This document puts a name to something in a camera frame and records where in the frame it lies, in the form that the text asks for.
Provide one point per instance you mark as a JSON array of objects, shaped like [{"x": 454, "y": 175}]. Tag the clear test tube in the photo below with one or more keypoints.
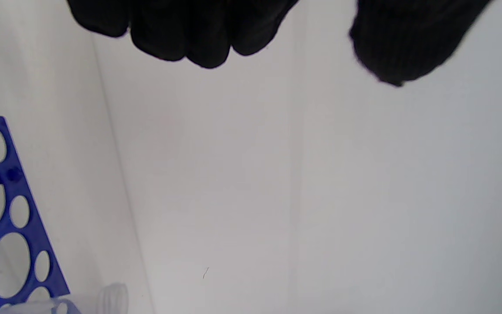
[{"x": 112, "y": 300}]

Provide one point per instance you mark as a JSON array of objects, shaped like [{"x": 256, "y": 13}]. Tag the person's left hand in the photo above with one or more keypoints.
[{"x": 198, "y": 26}]

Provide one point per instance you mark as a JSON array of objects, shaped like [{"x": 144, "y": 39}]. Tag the blue test tube rack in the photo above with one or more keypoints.
[{"x": 24, "y": 209}]

